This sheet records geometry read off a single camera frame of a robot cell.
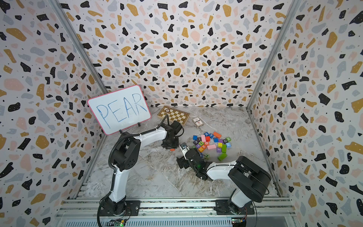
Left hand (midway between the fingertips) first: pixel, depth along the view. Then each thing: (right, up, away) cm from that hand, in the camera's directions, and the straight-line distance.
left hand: (177, 146), depth 97 cm
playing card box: (+15, +17, +14) cm, 26 cm away
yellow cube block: (+29, +2, +1) cm, 29 cm away
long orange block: (+29, +7, +9) cm, 31 cm away
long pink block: (+18, +5, +4) cm, 20 cm away
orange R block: (-3, -1, -2) cm, 4 cm away
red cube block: (+21, +5, +4) cm, 22 cm away
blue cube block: (+13, +6, +6) cm, 15 cm away
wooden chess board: (+2, +21, +17) cm, 27 cm away
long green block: (+30, -6, -4) cm, 31 cm away
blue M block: (+21, +8, +7) cm, 23 cm away
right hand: (+5, -3, -8) cm, 10 cm away
